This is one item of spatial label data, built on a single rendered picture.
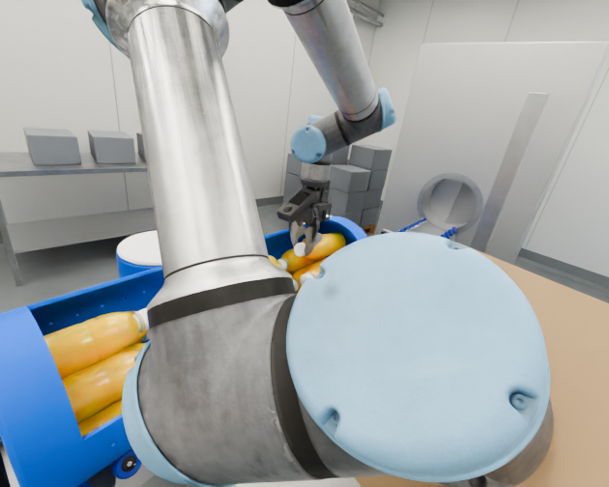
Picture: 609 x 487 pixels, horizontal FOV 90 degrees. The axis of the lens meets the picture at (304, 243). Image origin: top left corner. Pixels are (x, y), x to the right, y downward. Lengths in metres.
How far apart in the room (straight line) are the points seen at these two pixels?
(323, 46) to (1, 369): 0.57
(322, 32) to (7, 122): 3.50
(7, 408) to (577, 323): 0.61
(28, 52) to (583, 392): 3.84
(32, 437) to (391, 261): 0.47
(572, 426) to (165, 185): 0.39
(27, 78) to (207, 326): 3.65
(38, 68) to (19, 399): 3.44
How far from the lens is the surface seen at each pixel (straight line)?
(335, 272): 0.17
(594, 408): 0.38
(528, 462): 0.33
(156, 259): 1.12
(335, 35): 0.49
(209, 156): 0.26
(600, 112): 5.06
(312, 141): 0.65
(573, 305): 0.40
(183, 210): 0.24
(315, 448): 0.19
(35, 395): 0.53
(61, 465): 0.56
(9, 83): 3.79
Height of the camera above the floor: 1.55
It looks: 24 degrees down
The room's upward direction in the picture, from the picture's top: 8 degrees clockwise
